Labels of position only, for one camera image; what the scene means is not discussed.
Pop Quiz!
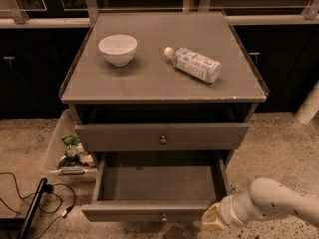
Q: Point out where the clear plastic water bottle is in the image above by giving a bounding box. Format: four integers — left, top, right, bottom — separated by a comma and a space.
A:
164, 47, 222, 84

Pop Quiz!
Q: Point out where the black bar on floor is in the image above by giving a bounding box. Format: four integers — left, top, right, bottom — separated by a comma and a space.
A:
17, 178, 48, 239

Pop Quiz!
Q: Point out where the white ceramic bowl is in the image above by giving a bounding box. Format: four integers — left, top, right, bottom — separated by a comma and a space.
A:
98, 34, 138, 67

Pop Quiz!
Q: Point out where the metal railing frame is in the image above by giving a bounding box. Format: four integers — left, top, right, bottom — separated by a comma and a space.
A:
0, 0, 319, 26

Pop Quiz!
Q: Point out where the black cable on floor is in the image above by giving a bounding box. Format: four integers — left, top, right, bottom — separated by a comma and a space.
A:
0, 172, 77, 239

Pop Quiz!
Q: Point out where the grey drawer cabinet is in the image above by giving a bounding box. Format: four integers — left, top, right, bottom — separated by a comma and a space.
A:
58, 11, 270, 171

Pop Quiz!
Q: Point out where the green snack packet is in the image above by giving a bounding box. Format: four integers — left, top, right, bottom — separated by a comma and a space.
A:
57, 134, 95, 169

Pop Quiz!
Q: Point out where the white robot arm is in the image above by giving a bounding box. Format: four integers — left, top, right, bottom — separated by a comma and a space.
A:
202, 87, 319, 230

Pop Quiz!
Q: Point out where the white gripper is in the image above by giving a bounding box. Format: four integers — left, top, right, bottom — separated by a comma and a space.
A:
201, 195, 245, 231

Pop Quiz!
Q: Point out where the clear plastic storage bin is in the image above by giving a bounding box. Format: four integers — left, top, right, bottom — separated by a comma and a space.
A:
42, 109, 97, 182

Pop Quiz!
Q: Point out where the grey drawer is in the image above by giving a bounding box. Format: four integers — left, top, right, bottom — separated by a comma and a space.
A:
75, 123, 249, 151
82, 151, 229, 222

